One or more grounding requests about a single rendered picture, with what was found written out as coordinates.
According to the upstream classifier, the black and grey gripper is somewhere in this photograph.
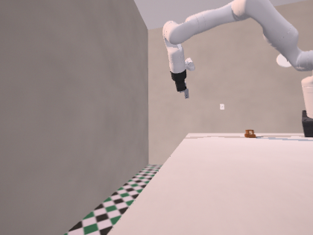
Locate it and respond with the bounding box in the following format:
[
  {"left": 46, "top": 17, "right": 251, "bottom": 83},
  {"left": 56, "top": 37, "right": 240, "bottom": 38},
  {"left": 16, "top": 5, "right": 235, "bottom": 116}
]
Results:
[{"left": 169, "top": 58, "right": 195, "bottom": 98}]

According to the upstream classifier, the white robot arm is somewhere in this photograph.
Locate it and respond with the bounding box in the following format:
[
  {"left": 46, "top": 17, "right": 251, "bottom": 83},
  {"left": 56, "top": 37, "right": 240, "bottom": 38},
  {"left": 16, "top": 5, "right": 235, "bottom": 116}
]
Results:
[{"left": 162, "top": 0, "right": 313, "bottom": 119}]

